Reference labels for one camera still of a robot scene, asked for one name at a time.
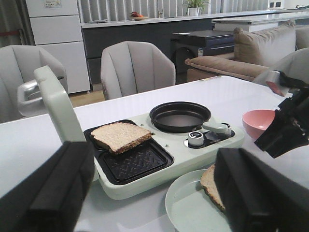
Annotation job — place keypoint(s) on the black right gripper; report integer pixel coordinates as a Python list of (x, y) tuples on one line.
[(290, 127)]

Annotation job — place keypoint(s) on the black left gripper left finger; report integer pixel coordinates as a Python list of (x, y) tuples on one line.
[(51, 198)]

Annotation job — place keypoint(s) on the left grey upholstered chair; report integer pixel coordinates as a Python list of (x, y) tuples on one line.
[(17, 65)]

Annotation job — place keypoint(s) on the dark grey kitchen counter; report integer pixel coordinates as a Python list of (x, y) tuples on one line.
[(99, 37)]

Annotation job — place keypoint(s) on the bread slice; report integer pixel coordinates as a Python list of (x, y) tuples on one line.
[(209, 186), (120, 137)]

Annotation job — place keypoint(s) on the right silver control knob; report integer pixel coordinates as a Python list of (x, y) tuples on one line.
[(227, 129)]

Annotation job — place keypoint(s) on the pink shrimp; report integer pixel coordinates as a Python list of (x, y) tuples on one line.
[(276, 88)]

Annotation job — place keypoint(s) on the left silver control knob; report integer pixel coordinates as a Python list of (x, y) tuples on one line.
[(195, 138)]

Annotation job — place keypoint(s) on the grey upholstered chair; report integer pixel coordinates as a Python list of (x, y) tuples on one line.
[(133, 67), (17, 65)]

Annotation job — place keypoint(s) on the mint green breakfast maker base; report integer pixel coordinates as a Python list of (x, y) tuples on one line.
[(162, 158)]

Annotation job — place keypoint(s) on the mint green sandwich maker lid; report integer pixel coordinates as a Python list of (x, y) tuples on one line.
[(56, 102)]

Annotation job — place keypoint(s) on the pink bowl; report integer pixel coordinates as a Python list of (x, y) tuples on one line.
[(255, 122)]

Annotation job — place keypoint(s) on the right grey upholstered chair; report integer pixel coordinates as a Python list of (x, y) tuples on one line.
[(133, 67)]

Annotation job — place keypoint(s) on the fruit plate on counter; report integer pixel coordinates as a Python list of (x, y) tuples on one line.
[(137, 16)]

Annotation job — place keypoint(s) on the black round frying pan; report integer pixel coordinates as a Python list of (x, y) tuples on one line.
[(179, 116)]

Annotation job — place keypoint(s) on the beige sofa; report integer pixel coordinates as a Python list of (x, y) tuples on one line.
[(254, 52)]

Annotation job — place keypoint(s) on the potted green plant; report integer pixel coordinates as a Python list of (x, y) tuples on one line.
[(195, 7)]

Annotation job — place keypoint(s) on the silver control knob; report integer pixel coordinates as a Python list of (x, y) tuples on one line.
[(227, 129), (195, 138)]

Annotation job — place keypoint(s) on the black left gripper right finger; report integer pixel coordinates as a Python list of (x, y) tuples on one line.
[(256, 197)]

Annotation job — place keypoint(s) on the white refrigerator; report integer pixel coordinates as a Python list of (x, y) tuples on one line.
[(57, 28)]

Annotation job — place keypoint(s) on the mint green round plate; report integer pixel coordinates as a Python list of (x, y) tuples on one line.
[(190, 209)]

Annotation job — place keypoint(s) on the black side cabinet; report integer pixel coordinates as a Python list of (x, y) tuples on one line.
[(193, 44)]

